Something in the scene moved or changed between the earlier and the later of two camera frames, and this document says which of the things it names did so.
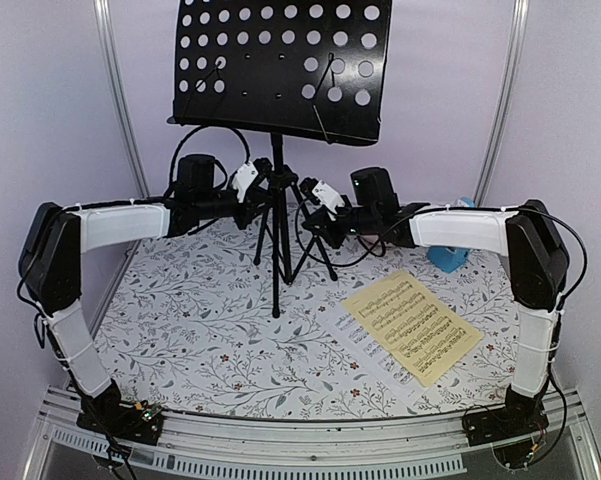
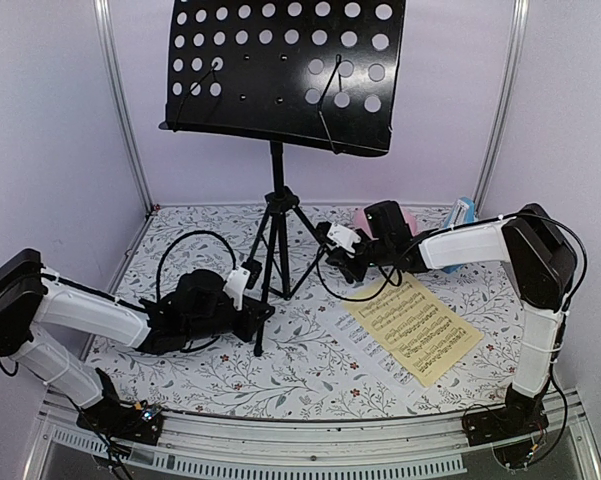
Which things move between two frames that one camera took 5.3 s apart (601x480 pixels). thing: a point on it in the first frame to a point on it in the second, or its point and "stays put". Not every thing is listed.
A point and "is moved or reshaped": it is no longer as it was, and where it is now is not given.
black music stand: (300, 68) is moved or reshaped
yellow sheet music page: (428, 334) stays put
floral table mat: (195, 324) stays put
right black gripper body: (366, 221) to (382, 248)
